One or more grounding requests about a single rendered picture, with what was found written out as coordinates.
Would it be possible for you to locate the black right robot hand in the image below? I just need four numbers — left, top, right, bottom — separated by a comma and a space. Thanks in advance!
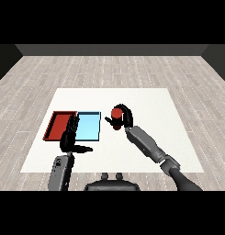
104, 104, 134, 129

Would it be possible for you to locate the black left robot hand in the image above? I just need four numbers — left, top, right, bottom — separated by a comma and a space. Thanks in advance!
59, 114, 94, 154

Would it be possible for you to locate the small red can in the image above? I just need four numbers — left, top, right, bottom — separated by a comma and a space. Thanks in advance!
110, 107, 124, 131

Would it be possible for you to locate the red shallow open box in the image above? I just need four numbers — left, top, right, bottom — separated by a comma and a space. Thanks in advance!
42, 110, 78, 142

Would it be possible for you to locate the light blue shallow open box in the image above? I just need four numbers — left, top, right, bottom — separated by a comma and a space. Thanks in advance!
74, 111, 102, 142

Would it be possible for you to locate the dark grey robot body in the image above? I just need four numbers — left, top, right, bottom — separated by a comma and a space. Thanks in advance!
84, 173, 141, 192

